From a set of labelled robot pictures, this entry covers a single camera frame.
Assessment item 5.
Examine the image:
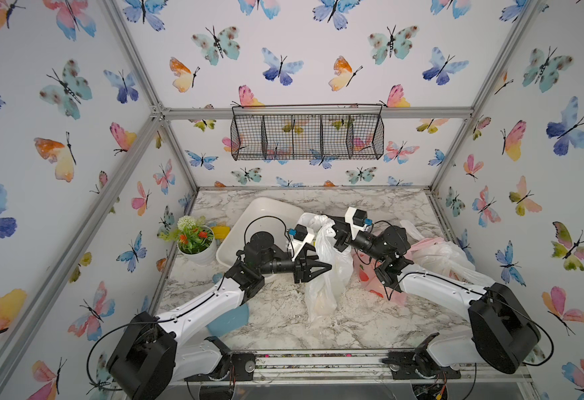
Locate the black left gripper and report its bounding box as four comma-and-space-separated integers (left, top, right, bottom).
257, 245, 330, 286

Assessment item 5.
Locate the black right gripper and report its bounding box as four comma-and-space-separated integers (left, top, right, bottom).
324, 215, 390, 268

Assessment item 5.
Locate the white lemon print plastic bag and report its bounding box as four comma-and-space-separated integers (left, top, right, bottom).
294, 212, 355, 323

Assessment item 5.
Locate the pink apple print plastic bag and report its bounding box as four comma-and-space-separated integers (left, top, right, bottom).
351, 237, 445, 307

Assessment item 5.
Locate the white cartoon print plastic bag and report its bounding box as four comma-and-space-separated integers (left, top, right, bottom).
400, 220, 495, 287

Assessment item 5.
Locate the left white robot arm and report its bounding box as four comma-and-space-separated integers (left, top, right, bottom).
107, 232, 332, 399

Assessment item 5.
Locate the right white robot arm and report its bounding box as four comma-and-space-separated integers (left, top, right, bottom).
334, 218, 541, 376

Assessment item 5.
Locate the white rectangular fruit tray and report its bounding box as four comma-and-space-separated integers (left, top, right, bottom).
216, 197, 304, 268

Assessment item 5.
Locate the blue paddle shaped board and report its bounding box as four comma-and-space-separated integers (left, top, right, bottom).
207, 303, 249, 338

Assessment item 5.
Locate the small yellow object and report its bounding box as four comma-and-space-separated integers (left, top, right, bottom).
212, 225, 231, 241

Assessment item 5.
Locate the potted plant white pot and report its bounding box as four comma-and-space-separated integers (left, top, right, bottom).
158, 215, 217, 265

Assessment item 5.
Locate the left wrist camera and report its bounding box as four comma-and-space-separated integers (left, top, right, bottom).
287, 224, 316, 260

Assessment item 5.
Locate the black wire mesh basket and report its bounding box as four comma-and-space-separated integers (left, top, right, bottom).
224, 104, 385, 162

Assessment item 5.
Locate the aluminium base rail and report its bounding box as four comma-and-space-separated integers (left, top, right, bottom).
113, 348, 528, 386

